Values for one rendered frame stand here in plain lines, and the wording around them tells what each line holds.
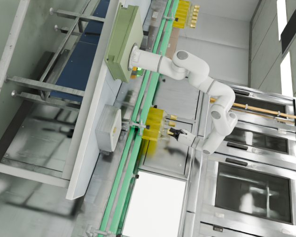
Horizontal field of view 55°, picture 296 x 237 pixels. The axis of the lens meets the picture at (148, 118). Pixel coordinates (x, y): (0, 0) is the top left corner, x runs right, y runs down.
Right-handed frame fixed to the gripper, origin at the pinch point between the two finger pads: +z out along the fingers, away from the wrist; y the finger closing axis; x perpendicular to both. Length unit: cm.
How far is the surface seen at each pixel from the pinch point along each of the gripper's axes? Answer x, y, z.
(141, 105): 0.0, 13.7, 23.7
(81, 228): 79, 5, 16
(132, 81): -13.0, 16.1, 37.7
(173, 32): -374, -228, 129
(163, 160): 15.2, -12.8, -2.4
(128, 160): 33.7, 3.5, 14.8
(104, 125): 35, 33, 29
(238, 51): -485, -303, -8
